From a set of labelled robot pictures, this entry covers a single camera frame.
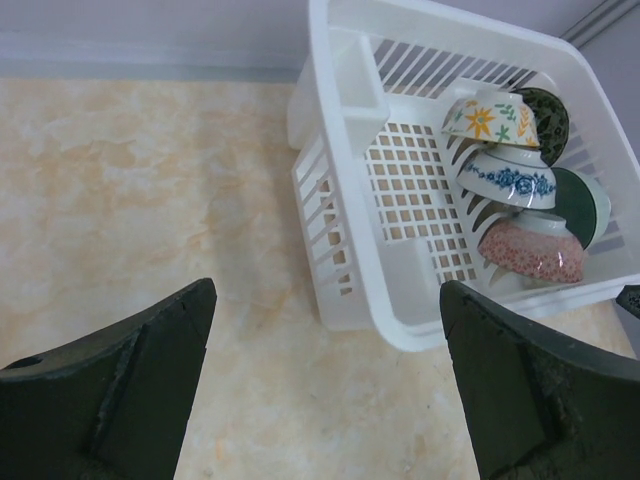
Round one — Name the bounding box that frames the white plastic dish rack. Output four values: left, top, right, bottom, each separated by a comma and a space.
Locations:
287, 1, 639, 351

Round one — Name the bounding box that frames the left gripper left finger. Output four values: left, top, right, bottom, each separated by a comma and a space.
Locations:
1, 278, 217, 479

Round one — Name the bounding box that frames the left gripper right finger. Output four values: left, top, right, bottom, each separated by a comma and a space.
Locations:
440, 281, 639, 479

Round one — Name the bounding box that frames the green striped bowl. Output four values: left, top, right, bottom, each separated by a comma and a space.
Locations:
551, 167, 612, 249

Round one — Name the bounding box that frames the black leaf pink bowl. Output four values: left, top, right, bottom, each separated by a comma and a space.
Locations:
515, 87, 570, 166

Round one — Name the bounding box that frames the blue flower white bowl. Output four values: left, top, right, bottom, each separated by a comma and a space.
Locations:
457, 145, 557, 210

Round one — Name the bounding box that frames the pink patterned bowl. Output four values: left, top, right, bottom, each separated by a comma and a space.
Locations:
478, 210, 586, 284

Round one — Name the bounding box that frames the yellow flower white bowl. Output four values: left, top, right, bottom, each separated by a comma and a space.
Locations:
442, 90, 540, 148

